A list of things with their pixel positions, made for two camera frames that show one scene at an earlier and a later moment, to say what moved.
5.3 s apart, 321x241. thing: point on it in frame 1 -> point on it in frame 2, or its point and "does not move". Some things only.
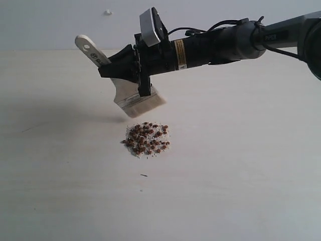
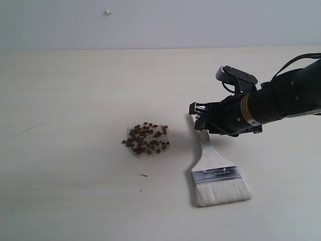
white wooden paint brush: x=126 y=92 -> x=217 y=179
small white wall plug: x=108 y=12 does not move
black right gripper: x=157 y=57 -> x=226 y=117
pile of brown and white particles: x=146 y=139 does not move
